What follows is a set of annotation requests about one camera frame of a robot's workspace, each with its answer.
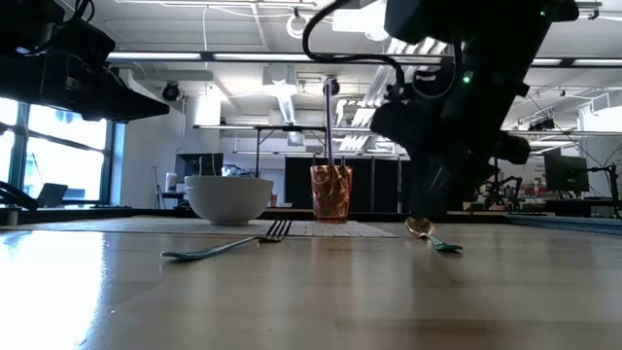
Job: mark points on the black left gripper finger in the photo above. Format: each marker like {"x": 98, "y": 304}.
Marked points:
{"x": 131, "y": 104}

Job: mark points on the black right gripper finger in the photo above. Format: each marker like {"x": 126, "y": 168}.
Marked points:
{"x": 426, "y": 189}
{"x": 464, "y": 187}

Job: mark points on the white ceramic bowl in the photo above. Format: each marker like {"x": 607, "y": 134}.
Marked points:
{"x": 228, "y": 199}

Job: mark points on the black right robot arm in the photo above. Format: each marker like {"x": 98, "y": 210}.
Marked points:
{"x": 486, "y": 34}

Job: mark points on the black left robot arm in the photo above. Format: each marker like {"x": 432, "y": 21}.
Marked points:
{"x": 24, "y": 22}

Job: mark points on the black background robot arm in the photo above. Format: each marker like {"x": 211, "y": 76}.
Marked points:
{"x": 505, "y": 190}

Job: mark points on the utensil standing in cup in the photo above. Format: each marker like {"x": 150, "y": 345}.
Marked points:
{"x": 329, "y": 126}

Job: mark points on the long ceiling light strip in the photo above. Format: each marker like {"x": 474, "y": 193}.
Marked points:
{"x": 262, "y": 57}
{"x": 150, "y": 56}

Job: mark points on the white plastic container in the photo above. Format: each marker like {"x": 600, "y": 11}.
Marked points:
{"x": 171, "y": 182}

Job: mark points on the thin light stand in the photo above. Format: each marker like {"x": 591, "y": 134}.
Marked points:
{"x": 158, "y": 189}

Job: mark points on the dark computer monitor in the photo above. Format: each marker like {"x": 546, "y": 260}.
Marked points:
{"x": 199, "y": 166}
{"x": 566, "y": 172}

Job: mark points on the amber faceted plastic cup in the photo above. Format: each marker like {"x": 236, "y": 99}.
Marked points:
{"x": 330, "y": 194}

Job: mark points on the open grey laptop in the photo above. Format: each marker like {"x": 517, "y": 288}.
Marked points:
{"x": 52, "y": 194}

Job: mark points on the grey woven placemat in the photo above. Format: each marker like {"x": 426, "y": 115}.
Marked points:
{"x": 121, "y": 226}

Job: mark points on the black room partition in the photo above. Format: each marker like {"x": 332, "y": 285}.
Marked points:
{"x": 299, "y": 185}

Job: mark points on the black dome ceiling camera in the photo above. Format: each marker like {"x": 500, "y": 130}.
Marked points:
{"x": 171, "y": 91}

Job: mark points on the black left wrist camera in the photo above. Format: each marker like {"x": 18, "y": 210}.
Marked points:
{"x": 85, "y": 41}

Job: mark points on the small grey post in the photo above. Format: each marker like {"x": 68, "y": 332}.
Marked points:
{"x": 12, "y": 216}

